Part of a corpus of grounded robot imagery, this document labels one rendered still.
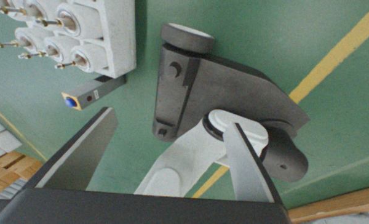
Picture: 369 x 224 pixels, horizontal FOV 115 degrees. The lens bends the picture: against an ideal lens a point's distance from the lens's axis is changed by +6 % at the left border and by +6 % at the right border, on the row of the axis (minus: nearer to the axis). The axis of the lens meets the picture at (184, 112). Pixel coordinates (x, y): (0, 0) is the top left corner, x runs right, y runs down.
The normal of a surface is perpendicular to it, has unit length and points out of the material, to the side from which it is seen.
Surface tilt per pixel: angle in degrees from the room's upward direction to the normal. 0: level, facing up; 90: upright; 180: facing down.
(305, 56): 0
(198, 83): 0
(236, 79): 0
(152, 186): 90
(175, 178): 90
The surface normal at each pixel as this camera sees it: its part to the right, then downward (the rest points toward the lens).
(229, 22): -0.24, 0.58
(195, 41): 0.18, 0.64
